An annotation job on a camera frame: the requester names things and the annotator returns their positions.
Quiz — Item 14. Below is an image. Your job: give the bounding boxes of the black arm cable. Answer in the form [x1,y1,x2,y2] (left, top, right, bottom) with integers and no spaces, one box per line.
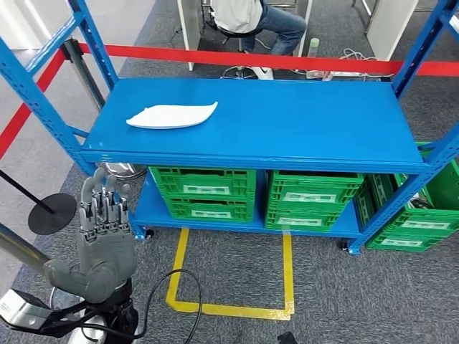
[80,269,204,344]

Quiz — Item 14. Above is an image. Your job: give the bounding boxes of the black stool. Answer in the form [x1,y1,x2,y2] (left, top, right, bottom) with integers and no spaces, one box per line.
[214,21,266,81]

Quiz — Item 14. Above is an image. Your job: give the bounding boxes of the blue metal shelf rack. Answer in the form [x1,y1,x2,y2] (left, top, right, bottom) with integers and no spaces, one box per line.
[0,0,459,256]

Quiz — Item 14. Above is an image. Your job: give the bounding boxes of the steel table frame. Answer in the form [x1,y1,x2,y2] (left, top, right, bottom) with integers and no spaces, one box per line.
[351,0,374,37]

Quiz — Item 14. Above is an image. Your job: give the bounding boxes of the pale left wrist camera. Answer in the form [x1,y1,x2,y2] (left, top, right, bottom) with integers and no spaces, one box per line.
[0,288,54,333]

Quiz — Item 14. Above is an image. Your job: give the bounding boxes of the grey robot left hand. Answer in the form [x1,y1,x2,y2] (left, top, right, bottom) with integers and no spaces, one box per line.
[43,167,138,305]

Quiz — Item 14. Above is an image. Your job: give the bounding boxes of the red barrier belt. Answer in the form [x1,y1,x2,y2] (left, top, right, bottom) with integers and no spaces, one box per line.
[0,49,66,160]
[77,42,459,78]

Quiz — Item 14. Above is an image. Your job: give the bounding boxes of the white desk panel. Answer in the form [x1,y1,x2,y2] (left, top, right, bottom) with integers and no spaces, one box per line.
[365,0,418,62]

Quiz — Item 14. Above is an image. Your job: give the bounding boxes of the black stanchion with disc base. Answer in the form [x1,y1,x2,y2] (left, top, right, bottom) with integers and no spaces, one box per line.
[0,169,78,236]

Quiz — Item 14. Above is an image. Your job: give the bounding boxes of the person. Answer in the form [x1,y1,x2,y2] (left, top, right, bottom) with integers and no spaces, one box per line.
[209,0,307,81]

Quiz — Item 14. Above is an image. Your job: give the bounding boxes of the white curved plastic part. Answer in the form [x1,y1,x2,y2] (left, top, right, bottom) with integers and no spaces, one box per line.
[125,100,219,130]

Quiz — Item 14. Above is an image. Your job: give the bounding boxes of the green plastic crate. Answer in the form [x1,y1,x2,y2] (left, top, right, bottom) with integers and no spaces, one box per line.
[163,195,256,224]
[264,205,345,234]
[266,170,365,210]
[365,227,448,252]
[355,142,459,234]
[148,166,257,203]

